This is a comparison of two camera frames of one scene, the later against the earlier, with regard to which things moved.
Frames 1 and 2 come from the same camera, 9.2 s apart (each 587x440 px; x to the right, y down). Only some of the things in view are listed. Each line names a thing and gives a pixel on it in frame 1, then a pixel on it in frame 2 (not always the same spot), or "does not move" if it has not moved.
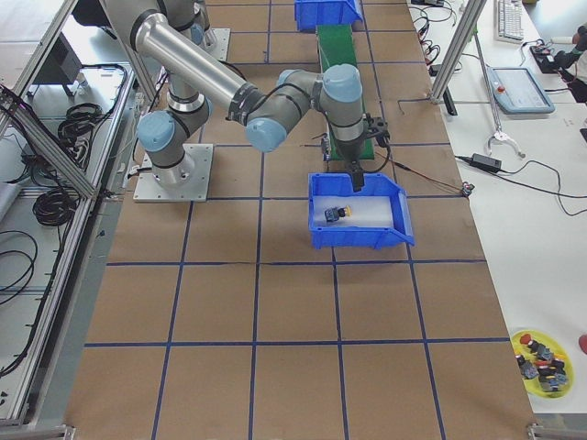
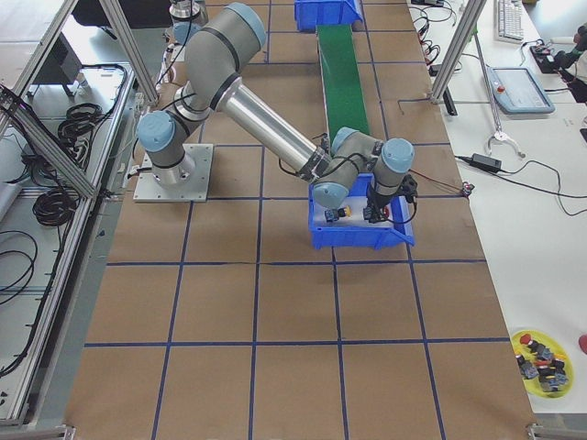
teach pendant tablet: [516, 91] does not move
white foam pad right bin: [370, 211] does not move
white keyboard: [508, 21] does not move
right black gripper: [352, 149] → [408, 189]
